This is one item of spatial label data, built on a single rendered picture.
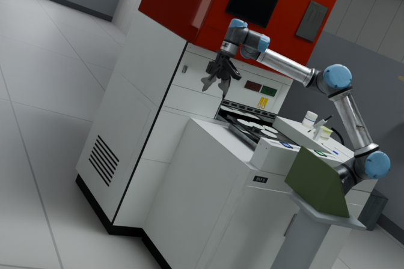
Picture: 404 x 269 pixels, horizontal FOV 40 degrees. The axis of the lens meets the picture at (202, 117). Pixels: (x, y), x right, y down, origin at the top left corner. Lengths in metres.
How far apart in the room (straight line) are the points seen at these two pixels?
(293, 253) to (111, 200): 1.18
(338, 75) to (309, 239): 0.76
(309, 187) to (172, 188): 0.90
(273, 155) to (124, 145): 0.98
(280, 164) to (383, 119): 3.67
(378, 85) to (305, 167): 3.99
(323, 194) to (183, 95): 1.00
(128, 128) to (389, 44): 4.03
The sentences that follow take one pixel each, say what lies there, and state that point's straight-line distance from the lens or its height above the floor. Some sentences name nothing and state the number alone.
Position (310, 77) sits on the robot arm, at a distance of 2.65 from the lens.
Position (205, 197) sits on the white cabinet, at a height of 0.54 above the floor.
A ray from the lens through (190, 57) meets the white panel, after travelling 3.03.
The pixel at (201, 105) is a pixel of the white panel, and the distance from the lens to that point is 3.18.
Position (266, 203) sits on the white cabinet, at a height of 0.65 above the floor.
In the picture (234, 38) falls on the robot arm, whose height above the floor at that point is 1.36.
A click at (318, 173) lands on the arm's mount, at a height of 0.96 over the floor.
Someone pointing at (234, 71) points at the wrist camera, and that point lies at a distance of 2.42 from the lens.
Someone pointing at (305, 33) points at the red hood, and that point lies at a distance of 3.37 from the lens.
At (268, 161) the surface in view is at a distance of 2.75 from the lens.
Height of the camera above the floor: 1.53
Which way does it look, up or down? 12 degrees down
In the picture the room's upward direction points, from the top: 24 degrees clockwise
